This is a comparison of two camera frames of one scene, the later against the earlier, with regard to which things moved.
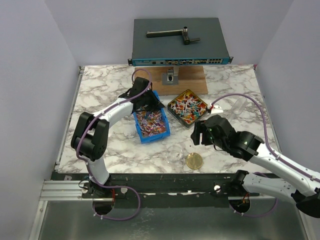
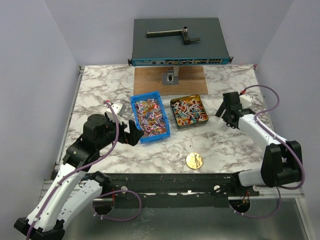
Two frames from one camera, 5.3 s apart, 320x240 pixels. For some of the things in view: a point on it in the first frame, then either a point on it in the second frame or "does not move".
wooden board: (189, 77) does not move
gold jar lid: (194, 160) does not move
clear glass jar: (174, 154) does not move
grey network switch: (211, 49) does not move
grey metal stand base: (171, 77) does not move
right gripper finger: (195, 136) -> (221, 110)
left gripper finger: (155, 102) -> (134, 132)
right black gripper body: (203, 134) -> (229, 109)
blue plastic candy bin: (152, 124) does not move
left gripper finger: (140, 104) -> (133, 137)
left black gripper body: (147, 96) -> (111, 130)
